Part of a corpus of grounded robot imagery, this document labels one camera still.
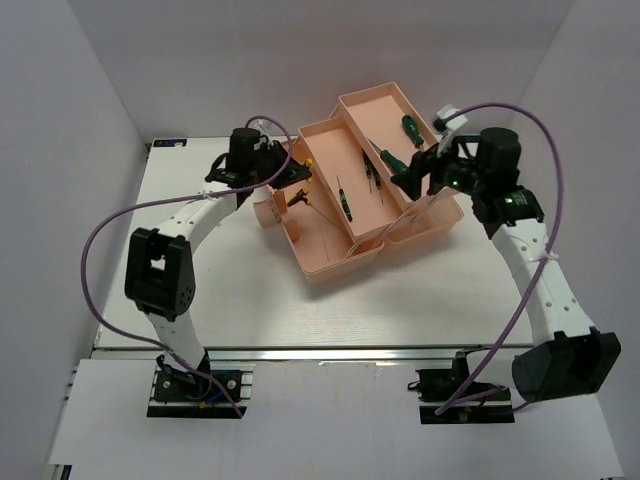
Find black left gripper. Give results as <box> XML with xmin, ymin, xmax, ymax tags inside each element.
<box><xmin>247</xmin><ymin>140</ymin><xmax>310</xmax><ymax>190</ymax></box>

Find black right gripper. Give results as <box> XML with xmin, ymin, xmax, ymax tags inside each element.
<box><xmin>390</xmin><ymin>131</ymin><xmax>487</xmax><ymax>201</ymax></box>

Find yellow-black T-handle hex key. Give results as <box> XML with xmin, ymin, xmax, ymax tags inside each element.
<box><xmin>286</xmin><ymin>188</ymin><xmax>331</xmax><ymax>223</ymax></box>
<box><xmin>291</xmin><ymin>158</ymin><xmax>313</xmax><ymax>183</ymax></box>

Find large green-handled screwdriver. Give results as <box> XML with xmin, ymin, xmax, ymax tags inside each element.
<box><xmin>369</xmin><ymin>139</ymin><xmax>411</xmax><ymax>183</ymax></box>

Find small black-green precision screwdriver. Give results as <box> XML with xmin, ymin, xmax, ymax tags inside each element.
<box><xmin>336</xmin><ymin>176</ymin><xmax>353</xmax><ymax>222</ymax></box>

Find pink plastic toolbox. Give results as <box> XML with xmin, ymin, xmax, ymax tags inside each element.
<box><xmin>253</xmin><ymin>82</ymin><xmax>463</xmax><ymax>284</ymax></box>

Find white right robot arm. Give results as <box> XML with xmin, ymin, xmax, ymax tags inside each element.
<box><xmin>391</xmin><ymin>127</ymin><xmax>621</xmax><ymax>403</ymax></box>

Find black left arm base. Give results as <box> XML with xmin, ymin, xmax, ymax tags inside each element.
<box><xmin>146</xmin><ymin>355</ymin><xmax>253</xmax><ymax>420</ymax></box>

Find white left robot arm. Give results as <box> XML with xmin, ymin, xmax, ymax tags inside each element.
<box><xmin>124</xmin><ymin>127</ymin><xmax>312</xmax><ymax>399</ymax></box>

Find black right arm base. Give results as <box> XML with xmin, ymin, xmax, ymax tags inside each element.
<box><xmin>407</xmin><ymin>352</ymin><xmax>515</xmax><ymax>425</ymax></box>

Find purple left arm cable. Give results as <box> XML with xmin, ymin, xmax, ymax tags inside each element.
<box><xmin>81</xmin><ymin>116</ymin><xmax>294</xmax><ymax>419</ymax></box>

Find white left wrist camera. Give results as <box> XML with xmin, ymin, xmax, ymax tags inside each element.
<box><xmin>255</xmin><ymin>133</ymin><xmax>280</xmax><ymax>152</ymax></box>

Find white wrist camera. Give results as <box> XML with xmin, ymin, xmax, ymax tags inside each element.
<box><xmin>432</xmin><ymin>104</ymin><xmax>468</xmax><ymax>155</ymax></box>
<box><xmin>255</xmin><ymin>133</ymin><xmax>280</xmax><ymax>152</ymax></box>

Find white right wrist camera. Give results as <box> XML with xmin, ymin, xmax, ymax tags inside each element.
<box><xmin>432</xmin><ymin>104</ymin><xmax>468</xmax><ymax>155</ymax></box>

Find front aluminium rail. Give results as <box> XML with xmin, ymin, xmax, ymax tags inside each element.
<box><xmin>94</xmin><ymin>344</ymin><xmax>531</xmax><ymax>369</ymax></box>

